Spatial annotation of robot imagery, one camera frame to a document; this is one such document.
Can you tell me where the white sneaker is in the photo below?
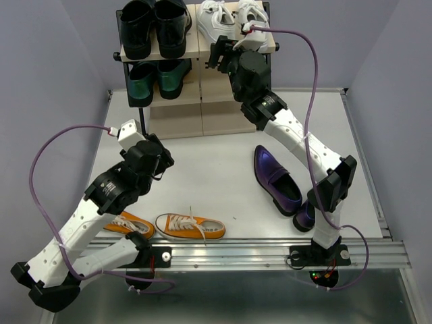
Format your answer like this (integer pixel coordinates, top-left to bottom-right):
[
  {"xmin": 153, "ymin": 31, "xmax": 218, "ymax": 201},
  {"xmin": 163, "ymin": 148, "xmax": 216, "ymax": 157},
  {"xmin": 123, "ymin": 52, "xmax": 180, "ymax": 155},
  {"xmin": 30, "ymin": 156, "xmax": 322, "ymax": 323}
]
[
  {"xmin": 196, "ymin": 0, "xmax": 236, "ymax": 45},
  {"xmin": 238, "ymin": 0, "xmax": 273, "ymax": 53}
]

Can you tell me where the purple loafer one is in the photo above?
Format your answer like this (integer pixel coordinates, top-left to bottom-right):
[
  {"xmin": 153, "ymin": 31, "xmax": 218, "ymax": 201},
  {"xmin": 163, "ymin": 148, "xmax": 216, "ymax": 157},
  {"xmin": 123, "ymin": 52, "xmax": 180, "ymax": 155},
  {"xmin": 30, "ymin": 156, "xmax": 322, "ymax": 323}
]
[
  {"xmin": 253, "ymin": 145, "xmax": 302, "ymax": 217},
  {"xmin": 293, "ymin": 200, "xmax": 315, "ymax": 233}
]

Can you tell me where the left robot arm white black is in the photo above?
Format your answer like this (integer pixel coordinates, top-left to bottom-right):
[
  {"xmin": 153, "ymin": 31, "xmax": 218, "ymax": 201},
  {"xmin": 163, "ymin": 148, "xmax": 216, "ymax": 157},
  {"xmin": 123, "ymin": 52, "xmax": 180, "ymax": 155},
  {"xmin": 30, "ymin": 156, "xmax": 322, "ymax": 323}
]
[{"xmin": 11, "ymin": 134, "xmax": 174, "ymax": 313}]

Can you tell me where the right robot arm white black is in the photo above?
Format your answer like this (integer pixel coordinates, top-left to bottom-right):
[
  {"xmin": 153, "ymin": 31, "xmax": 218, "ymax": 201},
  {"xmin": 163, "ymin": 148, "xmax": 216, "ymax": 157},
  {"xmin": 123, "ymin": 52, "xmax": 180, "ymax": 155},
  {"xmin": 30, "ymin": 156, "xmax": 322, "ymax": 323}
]
[{"xmin": 207, "ymin": 36, "xmax": 357, "ymax": 269}]

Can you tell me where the beige black-framed shoe shelf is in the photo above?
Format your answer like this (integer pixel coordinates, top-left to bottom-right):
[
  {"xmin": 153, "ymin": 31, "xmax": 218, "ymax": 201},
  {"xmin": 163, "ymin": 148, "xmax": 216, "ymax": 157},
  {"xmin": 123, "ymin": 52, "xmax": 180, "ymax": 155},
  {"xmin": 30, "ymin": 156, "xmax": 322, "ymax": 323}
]
[{"xmin": 113, "ymin": 1, "xmax": 277, "ymax": 139}]

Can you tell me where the green loafer right one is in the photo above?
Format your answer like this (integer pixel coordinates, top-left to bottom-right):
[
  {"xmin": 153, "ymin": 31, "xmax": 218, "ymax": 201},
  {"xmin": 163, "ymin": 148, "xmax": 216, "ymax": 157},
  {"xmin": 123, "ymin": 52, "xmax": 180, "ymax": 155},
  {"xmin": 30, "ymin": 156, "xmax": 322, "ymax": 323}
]
[{"xmin": 157, "ymin": 59, "xmax": 192, "ymax": 100}]

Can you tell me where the green loafer one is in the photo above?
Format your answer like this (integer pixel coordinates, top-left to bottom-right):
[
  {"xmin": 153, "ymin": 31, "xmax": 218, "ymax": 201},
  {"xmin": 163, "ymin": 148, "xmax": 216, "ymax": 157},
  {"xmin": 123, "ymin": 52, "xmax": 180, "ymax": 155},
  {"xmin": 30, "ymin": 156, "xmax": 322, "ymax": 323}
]
[
  {"xmin": 127, "ymin": 61, "xmax": 157, "ymax": 107},
  {"xmin": 157, "ymin": 59, "xmax": 192, "ymax": 100}
]

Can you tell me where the black loafer right one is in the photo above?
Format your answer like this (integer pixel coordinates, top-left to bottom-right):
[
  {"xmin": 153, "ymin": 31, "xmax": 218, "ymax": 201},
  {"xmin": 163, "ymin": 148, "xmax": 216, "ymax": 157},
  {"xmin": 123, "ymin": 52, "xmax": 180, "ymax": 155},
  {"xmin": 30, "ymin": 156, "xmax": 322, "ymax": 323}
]
[{"xmin": 154, "ymin": 0, "xmax": 192, "ymax": 59}]

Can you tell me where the black loafer one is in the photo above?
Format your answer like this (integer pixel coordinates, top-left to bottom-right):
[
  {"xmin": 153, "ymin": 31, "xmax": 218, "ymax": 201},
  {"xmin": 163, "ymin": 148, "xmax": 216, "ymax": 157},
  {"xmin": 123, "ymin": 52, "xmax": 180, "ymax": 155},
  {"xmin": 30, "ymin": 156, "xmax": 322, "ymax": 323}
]
[
  {"xmin": 119, "ymin": 1, "xmax": 155, "ymax": 60},
  {"xmin": 154, "ymin": 0, "xmax": 192, "ymax": 59}
]

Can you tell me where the orange sneaker left one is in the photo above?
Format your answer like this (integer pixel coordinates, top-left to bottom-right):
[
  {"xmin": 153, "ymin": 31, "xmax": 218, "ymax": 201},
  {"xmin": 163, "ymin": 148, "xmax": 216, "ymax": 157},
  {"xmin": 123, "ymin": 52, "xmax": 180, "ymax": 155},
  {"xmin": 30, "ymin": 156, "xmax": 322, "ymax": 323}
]
[{"xmin": 104, "ymin": 211, "xmax": 155, "ymax": 240}]

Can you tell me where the orange sneaker one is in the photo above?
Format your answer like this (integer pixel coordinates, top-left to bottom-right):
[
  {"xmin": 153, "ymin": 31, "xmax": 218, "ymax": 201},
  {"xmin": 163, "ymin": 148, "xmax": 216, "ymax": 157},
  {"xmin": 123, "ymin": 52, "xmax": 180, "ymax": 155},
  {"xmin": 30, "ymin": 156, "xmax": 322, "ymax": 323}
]
[
  {"xmin": 104, "ymin": 211, "xmax": 155, "ymax": 240},
  {"xmin": 154, "ymin": 213, "xmax": 226, "ymax": 245}
]

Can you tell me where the orange sneaker right one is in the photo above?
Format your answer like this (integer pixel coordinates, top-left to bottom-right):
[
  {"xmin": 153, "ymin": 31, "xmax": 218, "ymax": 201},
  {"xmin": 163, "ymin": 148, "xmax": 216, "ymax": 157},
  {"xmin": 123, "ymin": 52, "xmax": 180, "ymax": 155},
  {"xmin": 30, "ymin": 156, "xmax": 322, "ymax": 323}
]
[{"xmin": 154, "ymin": 213, "xmax": 226, "ymax": 245}]

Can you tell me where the green loafer left one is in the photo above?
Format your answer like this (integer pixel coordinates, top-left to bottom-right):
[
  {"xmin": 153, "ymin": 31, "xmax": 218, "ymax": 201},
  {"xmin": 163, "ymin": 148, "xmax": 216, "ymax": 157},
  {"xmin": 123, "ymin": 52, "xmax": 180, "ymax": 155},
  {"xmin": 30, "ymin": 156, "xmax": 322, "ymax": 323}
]
[{"xmin": 127, "ymin": 61, "xmax": 157, "ymax": 107}]

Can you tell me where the black loafer left one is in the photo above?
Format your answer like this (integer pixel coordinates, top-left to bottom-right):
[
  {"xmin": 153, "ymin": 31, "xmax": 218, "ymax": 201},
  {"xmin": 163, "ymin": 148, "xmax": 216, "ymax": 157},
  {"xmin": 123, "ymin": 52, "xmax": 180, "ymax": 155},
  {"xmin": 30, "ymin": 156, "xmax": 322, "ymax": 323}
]
[{"xmin": 119, "ymin": 1, "xmax": 155, "ymax": 60}]

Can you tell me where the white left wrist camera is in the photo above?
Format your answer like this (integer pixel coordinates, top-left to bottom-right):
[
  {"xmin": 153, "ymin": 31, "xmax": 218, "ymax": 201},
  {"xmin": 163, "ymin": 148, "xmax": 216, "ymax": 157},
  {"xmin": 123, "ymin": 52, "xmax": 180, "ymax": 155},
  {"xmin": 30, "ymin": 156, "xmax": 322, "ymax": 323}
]
[{"xmin": 117, "ymin": 119, "xmax": 145, "ymax": 151}]

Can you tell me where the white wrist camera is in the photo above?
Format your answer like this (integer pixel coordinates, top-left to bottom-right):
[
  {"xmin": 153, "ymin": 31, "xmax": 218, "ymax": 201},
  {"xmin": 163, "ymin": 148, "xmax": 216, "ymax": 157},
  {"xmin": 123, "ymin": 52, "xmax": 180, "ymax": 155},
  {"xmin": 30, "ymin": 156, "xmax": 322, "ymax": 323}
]
[
  {"xmin": 117, "ymin": 119, "xmax": 145, "ymax": 151},
  {"xmin": 234, "ymin": 20, "xmax": 268, "ymax": 53}
]

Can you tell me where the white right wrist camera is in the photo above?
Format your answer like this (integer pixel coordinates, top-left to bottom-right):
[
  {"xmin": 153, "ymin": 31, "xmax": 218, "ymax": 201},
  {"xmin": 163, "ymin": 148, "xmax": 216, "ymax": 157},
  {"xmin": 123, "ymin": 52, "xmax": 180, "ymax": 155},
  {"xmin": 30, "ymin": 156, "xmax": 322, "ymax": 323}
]
[{"xmin": 234, "ymin": 20, "xmax": 268, "ymax": 53}]

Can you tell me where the aluminium mounting rail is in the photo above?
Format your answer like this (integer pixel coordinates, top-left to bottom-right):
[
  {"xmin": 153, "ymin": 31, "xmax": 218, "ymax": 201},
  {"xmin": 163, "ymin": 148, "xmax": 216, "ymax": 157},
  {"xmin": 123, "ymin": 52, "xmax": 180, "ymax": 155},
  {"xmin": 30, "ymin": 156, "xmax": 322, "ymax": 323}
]
[{"xmin": 151, "ymin": 238, "xmax": 412, "ymax": 272}]

